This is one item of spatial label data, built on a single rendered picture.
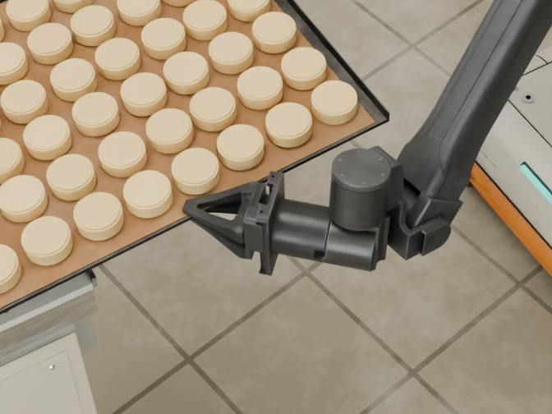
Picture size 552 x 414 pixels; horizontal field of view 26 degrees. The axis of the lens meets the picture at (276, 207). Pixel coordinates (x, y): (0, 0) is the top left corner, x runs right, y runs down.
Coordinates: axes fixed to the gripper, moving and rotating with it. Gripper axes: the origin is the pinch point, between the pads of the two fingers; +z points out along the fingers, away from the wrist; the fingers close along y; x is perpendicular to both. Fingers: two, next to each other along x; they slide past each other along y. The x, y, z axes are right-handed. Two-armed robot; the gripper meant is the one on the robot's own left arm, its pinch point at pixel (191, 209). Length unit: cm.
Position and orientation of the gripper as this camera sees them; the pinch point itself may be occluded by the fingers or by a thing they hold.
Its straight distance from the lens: 124.5
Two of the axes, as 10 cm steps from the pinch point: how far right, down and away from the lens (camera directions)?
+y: 0.3, 5.9, 8.1
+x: 2.4, -7.9, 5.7
